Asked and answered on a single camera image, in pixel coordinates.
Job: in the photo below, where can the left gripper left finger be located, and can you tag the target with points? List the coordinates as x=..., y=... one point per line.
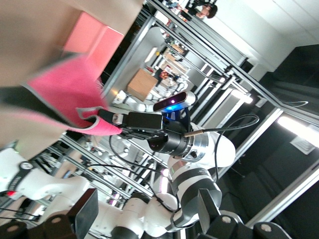
x=86, y=211

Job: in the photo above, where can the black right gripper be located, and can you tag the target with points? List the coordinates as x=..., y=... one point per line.
x=144, y=122

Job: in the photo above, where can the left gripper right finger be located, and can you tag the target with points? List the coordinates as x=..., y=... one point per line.
x=209, y=219

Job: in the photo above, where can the pink and grey cloth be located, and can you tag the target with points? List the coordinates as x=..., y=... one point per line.
x=67, y=87

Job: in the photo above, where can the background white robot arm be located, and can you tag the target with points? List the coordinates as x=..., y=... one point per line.
x=134, y=103

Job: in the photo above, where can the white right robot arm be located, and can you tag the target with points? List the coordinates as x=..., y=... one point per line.
x=225, y=152

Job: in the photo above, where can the brown cardboard box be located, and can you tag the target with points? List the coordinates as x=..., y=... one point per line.
x=142, y=84

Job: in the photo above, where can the pink plastic bin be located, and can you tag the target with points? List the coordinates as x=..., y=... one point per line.
x=99, y=42

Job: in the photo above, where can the ceiling light panel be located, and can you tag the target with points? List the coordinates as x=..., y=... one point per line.
x=243, y=97
x=299, y=127

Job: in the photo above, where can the person with dark hair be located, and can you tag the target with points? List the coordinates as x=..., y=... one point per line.
x=210, y=11

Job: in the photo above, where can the blue camera mount bracket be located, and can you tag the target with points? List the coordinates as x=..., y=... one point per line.
x=172, y=115

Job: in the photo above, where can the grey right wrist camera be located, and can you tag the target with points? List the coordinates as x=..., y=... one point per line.
x=174, y=100

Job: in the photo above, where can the aluminium cell frame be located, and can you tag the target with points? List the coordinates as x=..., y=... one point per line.
x=286, y=195

